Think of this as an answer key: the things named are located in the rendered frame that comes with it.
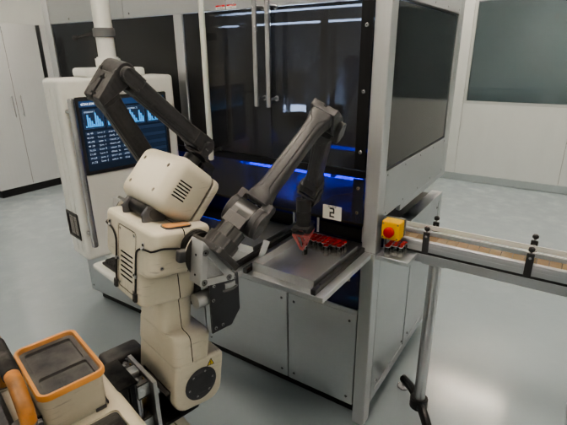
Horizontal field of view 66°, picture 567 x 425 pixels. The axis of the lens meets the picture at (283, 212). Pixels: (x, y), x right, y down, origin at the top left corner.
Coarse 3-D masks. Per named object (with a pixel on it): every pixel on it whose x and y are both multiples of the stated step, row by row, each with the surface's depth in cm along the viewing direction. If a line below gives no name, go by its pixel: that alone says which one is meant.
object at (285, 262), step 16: (288, 240) 176; (272, 256) 168; (288, 256) 170; (304, 256) 170; (320, 256) 170; (336, 256) 169; (272, 272) 154; (288, 272) 150; (304, 272) 157; (320, 272) 157
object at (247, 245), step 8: (272, 224) 202; (280, 224) 202; (264, 232) 194; (272, 232) 193; (280, 232) 186; (248, 240) 185; (256, 240) 185; (240, 248) 175; (248, 248) 172; (256, 248) 173
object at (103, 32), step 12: (96, 0) 170; (108, 0) 173; (96, 12) 171; (108, 12) 173; (96, 24) 173; (108, 24) 174; (84, 36) 177; (96, 36) 174; (108, 36) 175; (108, 48) 176; (96, 60) 177; (120, 60) 182
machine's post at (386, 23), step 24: (384, 0) 142; (384, 24) 144; (384, 48) 146; (384, 72) 148; (384, 96) 151; (384, 120) 154; (384, 144) 158; (384, 168) 162; (384, 192) 167; (360, 288) 180; (360, 312) 183; (360, 336) 187; (360, 360) 191; (360, 384) 195; (360, 408) 199
